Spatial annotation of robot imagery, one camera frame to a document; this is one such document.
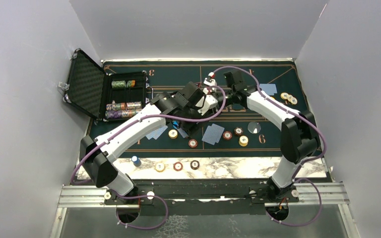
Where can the blue round button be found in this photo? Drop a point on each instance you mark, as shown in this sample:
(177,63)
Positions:
(175,124)

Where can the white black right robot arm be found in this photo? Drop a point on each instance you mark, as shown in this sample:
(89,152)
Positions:
(299,137)

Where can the black poker chip case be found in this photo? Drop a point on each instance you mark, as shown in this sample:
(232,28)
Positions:
(88,87)

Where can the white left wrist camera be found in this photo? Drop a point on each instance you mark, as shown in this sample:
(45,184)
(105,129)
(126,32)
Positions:
(206,103)

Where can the blue poker chip stack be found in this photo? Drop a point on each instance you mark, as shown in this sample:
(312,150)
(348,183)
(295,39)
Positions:
(136,161)

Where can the yellow poker chip stack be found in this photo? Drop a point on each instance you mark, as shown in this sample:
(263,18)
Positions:
(160,167)

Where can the white round button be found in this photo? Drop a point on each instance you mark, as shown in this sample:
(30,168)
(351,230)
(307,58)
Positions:
(254,127)

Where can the red poker chip stack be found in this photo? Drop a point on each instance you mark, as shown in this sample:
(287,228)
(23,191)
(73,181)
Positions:
(178,166)

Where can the green chips in case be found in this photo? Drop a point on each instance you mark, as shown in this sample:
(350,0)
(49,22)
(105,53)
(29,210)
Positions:
(122,84)

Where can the black mounting rail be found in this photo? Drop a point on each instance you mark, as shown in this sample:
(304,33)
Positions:
(202,197)

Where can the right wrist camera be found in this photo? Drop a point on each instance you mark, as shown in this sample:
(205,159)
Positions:
(234,81)

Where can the brown poker chip stack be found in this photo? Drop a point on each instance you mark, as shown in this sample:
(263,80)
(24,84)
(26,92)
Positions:
(194,164)

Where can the mixed chips row in case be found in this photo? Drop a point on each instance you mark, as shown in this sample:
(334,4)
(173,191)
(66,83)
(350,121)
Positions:
(113,106)

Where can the purple chips row in case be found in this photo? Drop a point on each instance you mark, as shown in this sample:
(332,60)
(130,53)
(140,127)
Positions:
(122,114)

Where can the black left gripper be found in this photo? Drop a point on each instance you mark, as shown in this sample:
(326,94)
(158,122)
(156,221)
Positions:
(190,129)

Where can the blue card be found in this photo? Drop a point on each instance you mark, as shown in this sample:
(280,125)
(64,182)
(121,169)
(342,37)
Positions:
(208,136)
(217,132)
(269,89)
(162,130)
(151,135)

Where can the green poker table mat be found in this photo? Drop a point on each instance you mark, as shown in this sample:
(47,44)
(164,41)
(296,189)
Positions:
(171,76)

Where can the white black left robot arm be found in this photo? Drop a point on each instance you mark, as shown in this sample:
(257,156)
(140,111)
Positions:
(97,155)

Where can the blue playing card deck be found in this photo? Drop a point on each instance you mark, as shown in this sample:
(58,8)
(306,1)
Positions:
(182,133)

